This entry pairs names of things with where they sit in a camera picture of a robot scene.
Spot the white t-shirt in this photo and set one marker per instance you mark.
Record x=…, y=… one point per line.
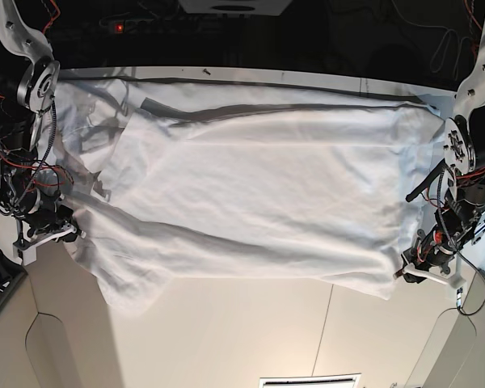
x=236, y=181

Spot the black power strip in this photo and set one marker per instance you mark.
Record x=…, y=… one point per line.
x=180, y=25

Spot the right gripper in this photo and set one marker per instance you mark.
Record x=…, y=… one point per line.
x=44, y=225

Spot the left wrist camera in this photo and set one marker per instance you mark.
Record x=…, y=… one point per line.
x=460, y=297

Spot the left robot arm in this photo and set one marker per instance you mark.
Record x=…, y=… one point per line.
x=460, y=194

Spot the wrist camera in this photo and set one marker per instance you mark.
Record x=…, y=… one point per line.
x=25, y=257
x=460, y=297

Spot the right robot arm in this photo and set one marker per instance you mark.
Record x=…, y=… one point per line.
x=30, y=187

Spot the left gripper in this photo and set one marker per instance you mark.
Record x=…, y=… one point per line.
x=426, y=260

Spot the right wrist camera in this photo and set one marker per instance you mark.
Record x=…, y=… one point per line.
x=25, y=257

